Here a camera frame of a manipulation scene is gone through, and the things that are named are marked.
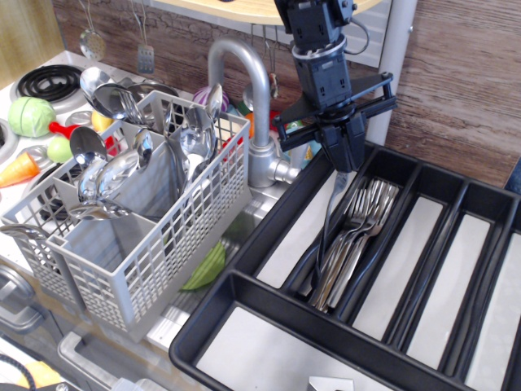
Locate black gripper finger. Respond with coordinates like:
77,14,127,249
339,111,366,171
318,125,346,171

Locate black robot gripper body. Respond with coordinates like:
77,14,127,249
273,34,396,151

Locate silver metal fork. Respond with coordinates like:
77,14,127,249
313,171,349,285

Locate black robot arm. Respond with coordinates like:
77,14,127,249
273,1,396,173

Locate silver spoon in basket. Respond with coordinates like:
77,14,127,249
180,107,217,161

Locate black cutlery tray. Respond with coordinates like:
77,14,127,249
169,145,520,390

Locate grey plastic cutlery basket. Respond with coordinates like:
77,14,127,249
2,113,252,341

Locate silver kitchen faucet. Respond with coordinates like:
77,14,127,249
208,36,301,188

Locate pile of silver forks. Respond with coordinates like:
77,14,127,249
309,178,400,312

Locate round wooden shelf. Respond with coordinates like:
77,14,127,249
150,0,383,27

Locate grey metal pole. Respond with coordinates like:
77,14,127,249
366,0,418,146

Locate purple toy onion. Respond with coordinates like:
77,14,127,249
192,86,230,112

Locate green toy leaf vegetable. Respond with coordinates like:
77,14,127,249
181,242,225,291

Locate hanging silver spatula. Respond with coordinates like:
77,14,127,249
132,1,155,74

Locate large silver spoon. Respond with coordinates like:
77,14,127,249
80,67,117,110

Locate hanging silver skimmer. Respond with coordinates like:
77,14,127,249
78,0,107,61

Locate black coil stove burner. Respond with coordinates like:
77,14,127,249
15,64,82,103

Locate green toy apple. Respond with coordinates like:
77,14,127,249
46,136,72,163

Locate green toy cabbage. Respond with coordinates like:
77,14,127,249
8,97,56,138

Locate orange toy carrot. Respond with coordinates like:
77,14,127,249
1,152,41,187

